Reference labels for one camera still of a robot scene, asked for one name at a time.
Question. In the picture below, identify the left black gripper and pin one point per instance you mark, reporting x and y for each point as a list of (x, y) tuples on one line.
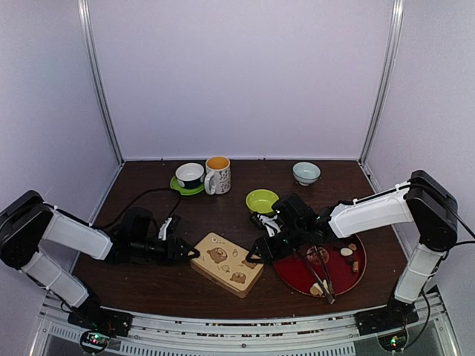
[(173, 251)]

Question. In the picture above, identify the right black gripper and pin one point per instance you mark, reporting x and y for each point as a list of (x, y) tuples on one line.
[(268, 254)]

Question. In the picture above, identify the bear print tin lid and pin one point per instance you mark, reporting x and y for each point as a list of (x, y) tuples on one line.
[(214, 248)]

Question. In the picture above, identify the beige rectangular tin box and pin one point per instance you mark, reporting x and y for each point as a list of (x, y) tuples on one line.
[(238, 279)]

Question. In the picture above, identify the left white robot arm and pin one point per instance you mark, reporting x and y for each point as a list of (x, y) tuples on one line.
[(34, 231)]

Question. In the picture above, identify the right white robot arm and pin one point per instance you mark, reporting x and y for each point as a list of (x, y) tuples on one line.
[(420, 210)]

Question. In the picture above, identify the beige chocolate piece front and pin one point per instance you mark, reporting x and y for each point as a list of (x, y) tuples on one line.
[(316, 290)]

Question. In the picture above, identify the white oval chocolate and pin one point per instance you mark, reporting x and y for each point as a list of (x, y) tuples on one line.
[(346, 252)]

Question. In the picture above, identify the lime green bowl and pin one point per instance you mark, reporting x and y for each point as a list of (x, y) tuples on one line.
[(261, 201)]

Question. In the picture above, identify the green saucer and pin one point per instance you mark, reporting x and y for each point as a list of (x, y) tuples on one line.
[(185, 191)]

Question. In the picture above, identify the navy white cup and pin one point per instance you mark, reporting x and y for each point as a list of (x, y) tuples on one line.
[(190, 175)]

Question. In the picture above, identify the white patterned mug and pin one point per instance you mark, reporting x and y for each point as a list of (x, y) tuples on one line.
[(218, 175)]

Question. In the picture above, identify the red round lacquer tray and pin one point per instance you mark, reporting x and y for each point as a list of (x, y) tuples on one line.
[(326, 262)]

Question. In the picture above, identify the pale blue ceramic bowl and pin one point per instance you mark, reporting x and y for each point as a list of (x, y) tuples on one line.
[(306, 173)]

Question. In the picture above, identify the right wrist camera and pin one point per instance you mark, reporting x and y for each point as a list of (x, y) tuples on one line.
[(268, 223)]

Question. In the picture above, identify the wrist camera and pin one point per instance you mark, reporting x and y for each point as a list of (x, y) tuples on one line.
[(168, 227), (268, 223)]

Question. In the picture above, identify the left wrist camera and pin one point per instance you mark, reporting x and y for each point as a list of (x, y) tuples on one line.
[(168, 227)]

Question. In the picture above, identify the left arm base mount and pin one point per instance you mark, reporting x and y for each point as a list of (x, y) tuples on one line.
[(91, 315)]

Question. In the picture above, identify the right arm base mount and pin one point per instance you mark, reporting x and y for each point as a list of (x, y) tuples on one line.
[(386, 320)]

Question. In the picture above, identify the left aluminium frame post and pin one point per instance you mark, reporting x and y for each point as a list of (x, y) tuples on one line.
[(99, 89)]

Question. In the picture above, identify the aluminium frame post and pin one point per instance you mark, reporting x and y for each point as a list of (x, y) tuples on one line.
[(393, 39), (99, 89)]

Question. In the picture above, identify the right aluminium frame post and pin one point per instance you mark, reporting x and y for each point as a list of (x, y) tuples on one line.
[(393, 39)]

